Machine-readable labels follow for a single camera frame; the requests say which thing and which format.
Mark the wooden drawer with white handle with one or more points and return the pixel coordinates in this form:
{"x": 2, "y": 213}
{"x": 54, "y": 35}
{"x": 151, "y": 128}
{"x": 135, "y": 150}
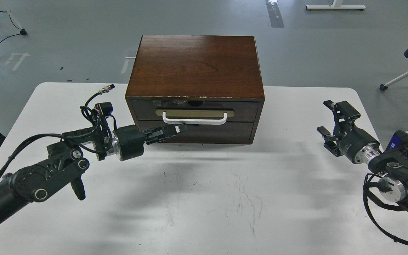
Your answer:
{"x": 150, "y": 110}

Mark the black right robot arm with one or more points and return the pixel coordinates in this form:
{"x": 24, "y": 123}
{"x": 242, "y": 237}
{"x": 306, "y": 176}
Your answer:
{"x": 387, "y": 182}

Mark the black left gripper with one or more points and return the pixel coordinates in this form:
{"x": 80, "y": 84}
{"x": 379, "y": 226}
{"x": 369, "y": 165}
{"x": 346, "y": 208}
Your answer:
{"x": 128, "y": 141}

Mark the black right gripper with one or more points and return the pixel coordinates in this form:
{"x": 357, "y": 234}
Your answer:
{"x": 347, "y": 139}

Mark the dark wooden drawer cabinet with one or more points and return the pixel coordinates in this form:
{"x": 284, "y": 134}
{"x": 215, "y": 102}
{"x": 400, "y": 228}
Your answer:
{"x": 198, "y": 68}

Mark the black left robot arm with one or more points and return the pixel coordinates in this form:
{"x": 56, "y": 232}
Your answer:
{"x": 65, "y": 163}

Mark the white table leg base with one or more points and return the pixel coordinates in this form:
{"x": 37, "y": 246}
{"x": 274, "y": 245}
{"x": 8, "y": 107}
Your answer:
{"x": 335, "y": 5}

